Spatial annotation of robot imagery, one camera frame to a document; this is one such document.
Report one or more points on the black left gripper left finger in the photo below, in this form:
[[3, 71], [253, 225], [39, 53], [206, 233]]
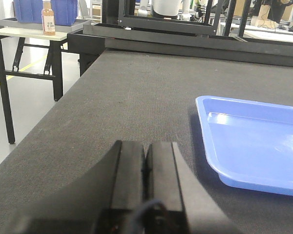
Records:
[[98, 202]]

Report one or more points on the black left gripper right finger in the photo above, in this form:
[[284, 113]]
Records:
[[189, 207]]

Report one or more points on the blue plastic tray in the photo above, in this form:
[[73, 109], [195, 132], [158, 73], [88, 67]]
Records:
[[248, 143]]

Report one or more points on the grey tray on side table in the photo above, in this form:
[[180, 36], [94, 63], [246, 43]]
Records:
[[12, 22]]

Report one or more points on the orange drink bottle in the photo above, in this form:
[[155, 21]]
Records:
[[48, 21]]

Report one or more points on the white folding side table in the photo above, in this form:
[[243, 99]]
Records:
[[52, 70]]

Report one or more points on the blue plastic crate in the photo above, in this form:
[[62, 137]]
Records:
[[30, 11]]

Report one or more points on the black metal frame rack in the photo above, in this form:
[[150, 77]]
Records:
[[121, 29]]

